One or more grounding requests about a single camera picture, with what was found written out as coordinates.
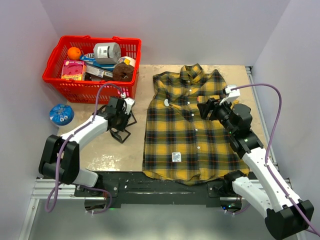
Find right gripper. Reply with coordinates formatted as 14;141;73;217
197;96;236;135

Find round green white brooch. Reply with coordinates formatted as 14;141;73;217
164;99;170;107

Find yellow plaid shirt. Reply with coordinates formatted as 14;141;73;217
142;64;250;185

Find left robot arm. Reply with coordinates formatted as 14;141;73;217
38;97;137;196

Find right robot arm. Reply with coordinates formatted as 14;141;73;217
197;98;314;240

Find brown chocolate donut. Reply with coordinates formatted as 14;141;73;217
112;62;134;82

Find white paper cup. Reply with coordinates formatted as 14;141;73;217
117;56;136;68

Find blue white flat box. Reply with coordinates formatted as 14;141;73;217
79;53;115;79

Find blue lidded plastic tub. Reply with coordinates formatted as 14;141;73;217
49;103;75;127

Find red plastic shopping basket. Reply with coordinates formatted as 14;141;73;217
42;35;142;104

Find grey cylindrical can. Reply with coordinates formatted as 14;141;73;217
93;42;121;65

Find pink snack box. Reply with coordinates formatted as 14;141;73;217
61;60;87;81

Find orange fruit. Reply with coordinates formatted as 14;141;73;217
67;47;82;61

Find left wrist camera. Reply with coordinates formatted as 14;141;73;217
120;93;136;115

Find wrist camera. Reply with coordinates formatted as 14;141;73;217
219;84;241;105
120;93;136;115

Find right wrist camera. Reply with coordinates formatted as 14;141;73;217
219;84;241;105

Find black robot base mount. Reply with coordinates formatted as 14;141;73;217
74;171;247;212

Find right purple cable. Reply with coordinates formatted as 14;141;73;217
231;83;320;236

